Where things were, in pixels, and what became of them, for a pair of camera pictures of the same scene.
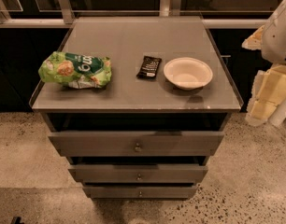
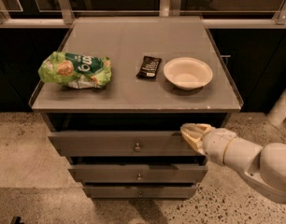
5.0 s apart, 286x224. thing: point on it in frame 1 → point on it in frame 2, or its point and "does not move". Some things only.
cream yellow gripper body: x=279 y=41 → x=217 y=146
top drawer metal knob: x=137 y=148 does not move
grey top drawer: x=137 y=144 does not move
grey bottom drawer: x=135 y=192 does not move
